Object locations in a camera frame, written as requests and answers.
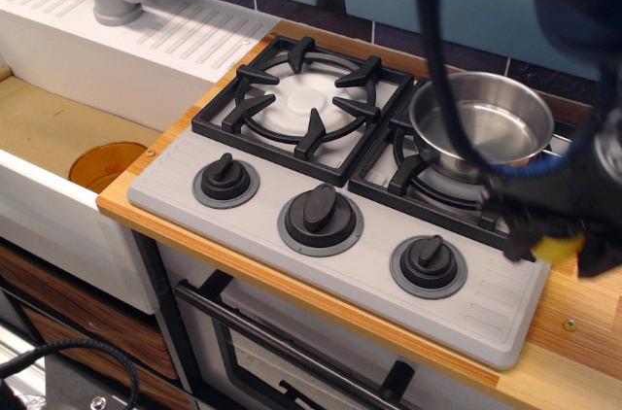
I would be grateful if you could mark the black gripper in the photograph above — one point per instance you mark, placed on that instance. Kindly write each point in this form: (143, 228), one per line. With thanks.
(582, 186)

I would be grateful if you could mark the yellow toy potato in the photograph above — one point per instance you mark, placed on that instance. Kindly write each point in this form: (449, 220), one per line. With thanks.
(553, 250)

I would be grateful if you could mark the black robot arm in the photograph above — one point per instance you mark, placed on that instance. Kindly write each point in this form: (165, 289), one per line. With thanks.
(589, 30)

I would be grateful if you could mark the stainless steel pot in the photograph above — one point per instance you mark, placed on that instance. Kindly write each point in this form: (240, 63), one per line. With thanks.
(505, 121)

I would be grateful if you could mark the black right stove knob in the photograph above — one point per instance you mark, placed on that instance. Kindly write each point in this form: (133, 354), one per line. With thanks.
(428, 267)

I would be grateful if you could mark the black stove knob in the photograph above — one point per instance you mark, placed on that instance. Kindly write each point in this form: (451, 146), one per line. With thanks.
(225, 183)
(428, 267)
(320, 222)

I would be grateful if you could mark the black middle stove knob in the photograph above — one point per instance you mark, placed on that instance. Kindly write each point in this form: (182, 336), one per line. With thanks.
(320, 222)

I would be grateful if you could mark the grey toy stove top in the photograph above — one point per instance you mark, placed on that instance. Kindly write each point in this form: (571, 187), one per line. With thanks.
(487, 319)

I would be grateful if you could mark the black left stove knob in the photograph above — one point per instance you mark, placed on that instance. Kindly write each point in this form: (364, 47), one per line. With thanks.
(225, 183)

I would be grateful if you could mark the black right burner grate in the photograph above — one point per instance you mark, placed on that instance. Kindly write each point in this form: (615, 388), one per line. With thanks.
(394, 174)

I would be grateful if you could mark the black burner grate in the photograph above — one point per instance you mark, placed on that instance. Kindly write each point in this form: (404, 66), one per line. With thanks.
(394, 174)
(301, 110)

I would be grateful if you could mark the black left burner grate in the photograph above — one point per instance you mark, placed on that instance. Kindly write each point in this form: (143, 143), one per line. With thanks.
(301, 110)

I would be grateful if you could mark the toy oven door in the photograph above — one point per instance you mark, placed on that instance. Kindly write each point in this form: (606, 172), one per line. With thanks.
(274, 355)

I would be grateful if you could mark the orange plastic plate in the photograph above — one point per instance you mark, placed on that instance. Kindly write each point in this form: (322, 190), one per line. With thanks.
(100, 166)

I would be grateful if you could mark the wooden drawer front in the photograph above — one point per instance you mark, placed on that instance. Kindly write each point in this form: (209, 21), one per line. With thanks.
(56, 305)

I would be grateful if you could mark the white toy sink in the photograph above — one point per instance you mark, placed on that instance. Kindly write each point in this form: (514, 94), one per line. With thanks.
(81, 84)

